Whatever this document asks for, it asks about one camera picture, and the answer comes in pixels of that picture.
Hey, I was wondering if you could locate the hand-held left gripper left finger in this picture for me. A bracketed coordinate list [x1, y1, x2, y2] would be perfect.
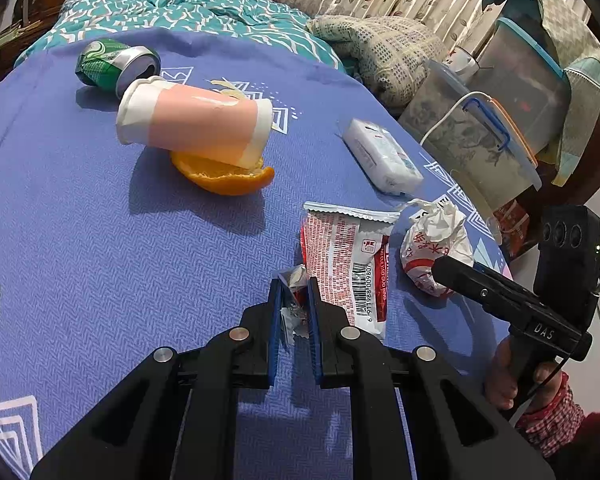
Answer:
[30, 277, 286, 480]

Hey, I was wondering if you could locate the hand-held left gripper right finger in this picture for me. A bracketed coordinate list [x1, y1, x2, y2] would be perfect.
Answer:
[306, 276, 556, 480]

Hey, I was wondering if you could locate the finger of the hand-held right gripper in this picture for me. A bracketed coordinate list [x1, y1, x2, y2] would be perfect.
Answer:
[431, 256, 537, 319]

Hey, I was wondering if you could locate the small silver foil wrapper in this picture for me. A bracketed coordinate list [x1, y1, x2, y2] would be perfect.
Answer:
[272, 266, 311, 346]

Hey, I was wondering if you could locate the red white wrapper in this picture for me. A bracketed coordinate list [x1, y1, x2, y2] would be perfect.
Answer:
[400, 199, 476, 297]

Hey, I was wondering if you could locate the person's right forearm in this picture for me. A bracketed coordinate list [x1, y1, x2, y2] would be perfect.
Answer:
[515, 372, 600, 463]

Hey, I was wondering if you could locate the person's right hand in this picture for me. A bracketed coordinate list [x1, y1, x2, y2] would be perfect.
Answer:
[484, 337, 568, 411]

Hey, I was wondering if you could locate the red printed bag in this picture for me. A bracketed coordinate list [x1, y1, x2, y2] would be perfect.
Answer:
[492, 200, 531, 261]

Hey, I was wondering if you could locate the red white snack packet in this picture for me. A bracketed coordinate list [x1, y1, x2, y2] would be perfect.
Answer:
[300, 201, 402, 342]

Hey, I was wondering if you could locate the clear storage box orange rim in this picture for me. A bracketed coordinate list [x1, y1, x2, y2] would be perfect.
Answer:
[397, 60, 543, 221]

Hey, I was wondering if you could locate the green checked cloth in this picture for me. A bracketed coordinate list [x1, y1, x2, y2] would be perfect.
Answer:
[535, 0, 600, 187]

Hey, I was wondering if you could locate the white tissue pack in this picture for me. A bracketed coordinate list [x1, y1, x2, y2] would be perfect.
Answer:
[341, 118, 425, 196]

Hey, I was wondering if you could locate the large orange peel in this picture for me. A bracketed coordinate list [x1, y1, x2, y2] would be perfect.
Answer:
[170, 151, 276, 197]

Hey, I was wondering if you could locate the clear storage box blue lid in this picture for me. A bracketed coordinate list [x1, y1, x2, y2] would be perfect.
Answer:
[467, 17, 573, 156]

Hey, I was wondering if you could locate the blue patterned bedsheet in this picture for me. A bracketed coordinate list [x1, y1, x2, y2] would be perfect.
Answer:
[0, 30, 513, 480]

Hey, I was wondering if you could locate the white round object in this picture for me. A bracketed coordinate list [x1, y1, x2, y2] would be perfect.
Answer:
[442, 46, 481, 77]

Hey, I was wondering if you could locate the pink white paper cup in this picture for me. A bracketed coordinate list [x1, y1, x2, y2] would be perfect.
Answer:
[116, 76, 273, 167]

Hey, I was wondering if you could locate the patterned cushion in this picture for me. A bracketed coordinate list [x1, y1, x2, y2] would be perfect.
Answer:
[305, 15, 448, 108]

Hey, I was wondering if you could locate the green drink can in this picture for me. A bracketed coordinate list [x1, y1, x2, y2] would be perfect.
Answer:
[76, 39, 162, 97]

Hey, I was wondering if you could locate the teal patterned quilt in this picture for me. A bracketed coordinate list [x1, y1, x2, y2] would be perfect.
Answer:
[12, 0, 346, 73]

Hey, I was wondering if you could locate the white cable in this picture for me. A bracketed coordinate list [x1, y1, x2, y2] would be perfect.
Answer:
[420, 91, 506, 147]

